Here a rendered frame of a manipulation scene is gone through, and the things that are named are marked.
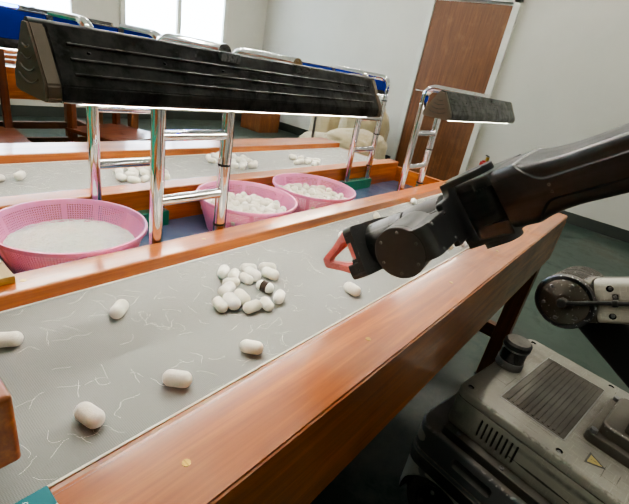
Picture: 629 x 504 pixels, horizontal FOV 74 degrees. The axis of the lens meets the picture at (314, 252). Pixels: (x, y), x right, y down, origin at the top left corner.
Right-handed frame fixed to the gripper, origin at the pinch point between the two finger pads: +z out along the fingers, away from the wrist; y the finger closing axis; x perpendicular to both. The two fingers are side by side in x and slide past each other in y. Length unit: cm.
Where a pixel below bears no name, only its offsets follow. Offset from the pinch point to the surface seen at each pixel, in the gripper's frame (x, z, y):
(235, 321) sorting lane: 3.7, 14.4, 9.0
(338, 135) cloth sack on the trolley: -104, 165, -272
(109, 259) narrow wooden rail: -12.9, 30.6, 17.0
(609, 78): -75, -18, -483
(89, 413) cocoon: 6.1, 9.1, 33.4
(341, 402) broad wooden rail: 16.5, -3.6, 11.4
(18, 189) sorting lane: -40, 67, 15
